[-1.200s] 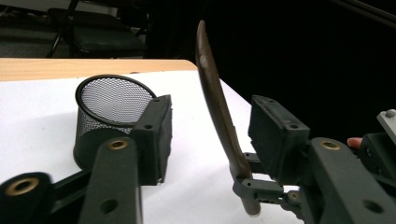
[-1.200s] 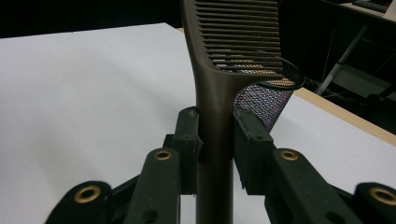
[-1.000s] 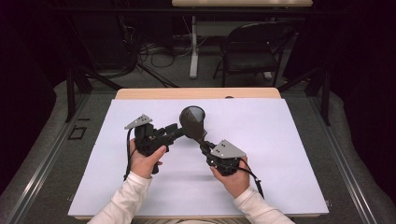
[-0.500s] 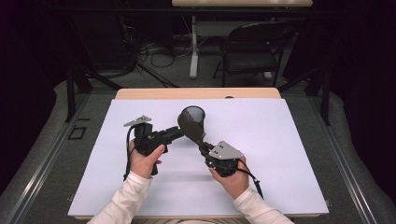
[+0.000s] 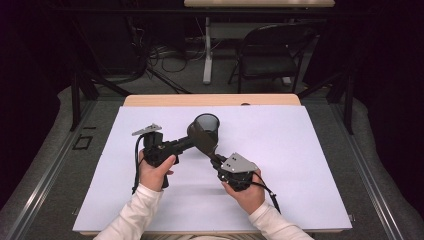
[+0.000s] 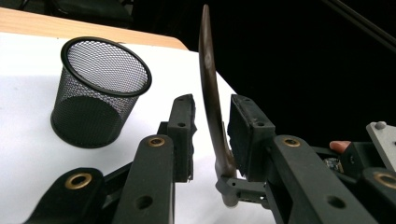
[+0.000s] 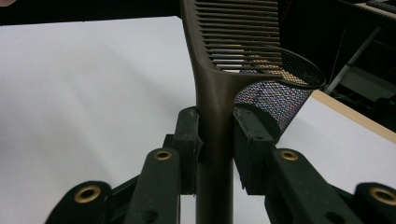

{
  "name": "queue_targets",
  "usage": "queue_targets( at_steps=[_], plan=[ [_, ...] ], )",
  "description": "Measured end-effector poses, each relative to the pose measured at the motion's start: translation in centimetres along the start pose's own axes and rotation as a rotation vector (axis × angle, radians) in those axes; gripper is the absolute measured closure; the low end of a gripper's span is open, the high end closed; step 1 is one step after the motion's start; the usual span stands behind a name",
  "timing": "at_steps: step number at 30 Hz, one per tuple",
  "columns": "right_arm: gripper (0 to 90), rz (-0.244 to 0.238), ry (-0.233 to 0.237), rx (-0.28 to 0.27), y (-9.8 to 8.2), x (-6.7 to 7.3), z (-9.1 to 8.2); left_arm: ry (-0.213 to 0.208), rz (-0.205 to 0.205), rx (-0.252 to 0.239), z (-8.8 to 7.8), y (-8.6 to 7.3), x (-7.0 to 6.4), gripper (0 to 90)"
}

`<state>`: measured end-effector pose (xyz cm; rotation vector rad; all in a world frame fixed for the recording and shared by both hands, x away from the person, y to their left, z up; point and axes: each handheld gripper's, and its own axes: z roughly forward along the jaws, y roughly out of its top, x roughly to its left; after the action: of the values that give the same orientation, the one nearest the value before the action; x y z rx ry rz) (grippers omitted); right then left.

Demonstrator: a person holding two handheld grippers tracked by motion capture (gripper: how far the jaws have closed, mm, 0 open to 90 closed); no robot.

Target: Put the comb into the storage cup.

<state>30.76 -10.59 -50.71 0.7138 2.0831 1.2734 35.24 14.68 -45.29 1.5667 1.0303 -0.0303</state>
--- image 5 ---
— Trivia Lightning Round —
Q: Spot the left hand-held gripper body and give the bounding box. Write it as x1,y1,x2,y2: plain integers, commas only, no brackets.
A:
131,123,184,168

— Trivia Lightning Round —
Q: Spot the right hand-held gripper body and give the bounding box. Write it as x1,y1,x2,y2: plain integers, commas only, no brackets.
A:
215,152,259,193

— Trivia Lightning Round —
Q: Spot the black mesh pen holder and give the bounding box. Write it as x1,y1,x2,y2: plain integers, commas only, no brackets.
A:
186,113,221,149

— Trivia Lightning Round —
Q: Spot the person's left hand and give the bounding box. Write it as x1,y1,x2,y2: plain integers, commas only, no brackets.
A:
138,149,177,193

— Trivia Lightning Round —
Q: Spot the person's right hand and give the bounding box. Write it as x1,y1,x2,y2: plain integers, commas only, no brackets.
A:
221,168,267,216

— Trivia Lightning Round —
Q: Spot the white table sheet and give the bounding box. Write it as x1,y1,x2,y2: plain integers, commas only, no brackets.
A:
72,105,353,233

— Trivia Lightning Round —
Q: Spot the black tripod stand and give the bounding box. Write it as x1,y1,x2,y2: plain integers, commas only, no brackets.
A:
126,13,191,95

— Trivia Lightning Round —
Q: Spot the white desk with metal leg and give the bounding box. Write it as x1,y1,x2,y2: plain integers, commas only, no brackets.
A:
183,0,336,85

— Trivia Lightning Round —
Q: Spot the black folding chair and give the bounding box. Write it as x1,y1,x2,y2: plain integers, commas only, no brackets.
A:
227,22,316,94

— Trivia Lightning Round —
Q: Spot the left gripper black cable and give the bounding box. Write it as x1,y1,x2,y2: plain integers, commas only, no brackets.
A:
131,133,148,195

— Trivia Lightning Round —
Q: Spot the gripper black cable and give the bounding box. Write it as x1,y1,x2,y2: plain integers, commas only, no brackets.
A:
131,133,148,195
251,171,282,215

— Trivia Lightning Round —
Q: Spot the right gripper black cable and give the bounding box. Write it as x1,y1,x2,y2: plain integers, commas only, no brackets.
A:
251,171,282,215

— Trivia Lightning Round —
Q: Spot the tangle of black floor cables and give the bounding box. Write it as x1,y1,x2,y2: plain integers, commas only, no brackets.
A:
133,26,208,74

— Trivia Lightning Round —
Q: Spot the black metal frame stand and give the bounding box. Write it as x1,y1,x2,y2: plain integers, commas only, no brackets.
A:
68,16,134,132
296,66,355,135

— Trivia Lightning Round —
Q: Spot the grey metal floor rail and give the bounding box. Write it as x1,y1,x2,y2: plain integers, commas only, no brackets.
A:
9,99,98,240
329,103,404,240

